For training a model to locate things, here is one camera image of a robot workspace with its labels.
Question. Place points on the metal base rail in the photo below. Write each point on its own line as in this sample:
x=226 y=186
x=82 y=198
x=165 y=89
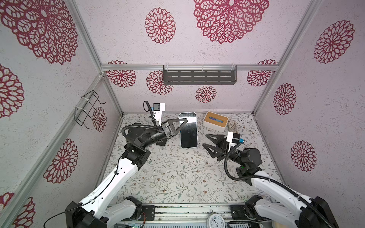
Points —
x=192 y=215

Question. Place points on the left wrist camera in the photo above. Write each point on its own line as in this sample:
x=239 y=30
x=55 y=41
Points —
x=158 y=108

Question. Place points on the black wire wall rack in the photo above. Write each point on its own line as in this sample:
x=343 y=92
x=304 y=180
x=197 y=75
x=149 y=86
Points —
x=83 y=113

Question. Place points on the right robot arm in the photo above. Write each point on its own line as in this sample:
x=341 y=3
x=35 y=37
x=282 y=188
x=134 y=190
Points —
x=289 y=208

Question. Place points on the grey wall shelf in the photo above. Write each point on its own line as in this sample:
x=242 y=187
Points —
x=199 y=77

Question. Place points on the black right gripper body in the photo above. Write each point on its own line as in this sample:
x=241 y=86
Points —
x=225 y=148

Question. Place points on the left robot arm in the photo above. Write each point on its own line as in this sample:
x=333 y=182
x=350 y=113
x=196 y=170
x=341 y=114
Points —
x=94 y=210

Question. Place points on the phone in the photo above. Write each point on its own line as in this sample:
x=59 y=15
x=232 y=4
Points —
x=189 y=133

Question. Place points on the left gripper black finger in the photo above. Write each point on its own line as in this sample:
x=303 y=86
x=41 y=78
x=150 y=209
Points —
x=177 y=122
x=176 y=128

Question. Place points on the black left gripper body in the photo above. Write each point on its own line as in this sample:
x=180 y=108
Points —
x=166 y=129

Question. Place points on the white analog clock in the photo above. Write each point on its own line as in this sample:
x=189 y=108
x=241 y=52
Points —
x=215 y=221

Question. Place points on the white tissue box wooden lid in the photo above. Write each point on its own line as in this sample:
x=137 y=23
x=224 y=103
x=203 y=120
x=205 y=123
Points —
x=215 y=122

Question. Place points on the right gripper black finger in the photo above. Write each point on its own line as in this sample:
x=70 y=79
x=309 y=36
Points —
x=216 y=139
x=214 y=151

